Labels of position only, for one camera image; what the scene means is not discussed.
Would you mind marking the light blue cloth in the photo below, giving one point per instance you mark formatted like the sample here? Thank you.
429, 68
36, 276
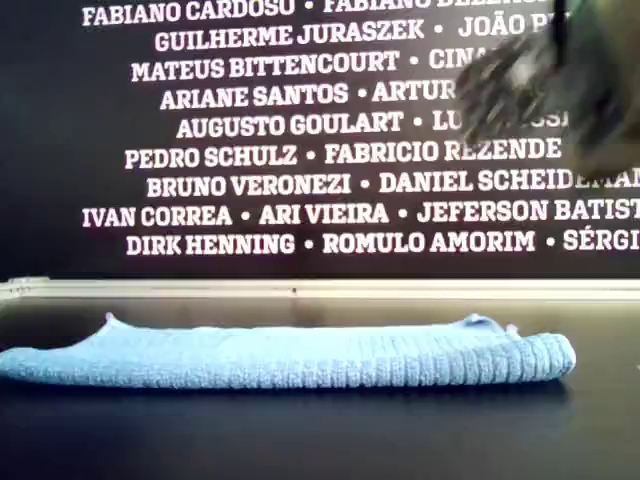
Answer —
300, 357

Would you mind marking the tan lattice right robot arm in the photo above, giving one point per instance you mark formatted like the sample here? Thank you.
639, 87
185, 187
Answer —
590, 80

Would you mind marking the black banner with white names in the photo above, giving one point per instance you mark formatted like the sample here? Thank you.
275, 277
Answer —
75, 100

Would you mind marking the aluminium rail under banner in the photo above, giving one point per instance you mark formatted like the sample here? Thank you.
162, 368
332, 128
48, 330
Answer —
250, 289

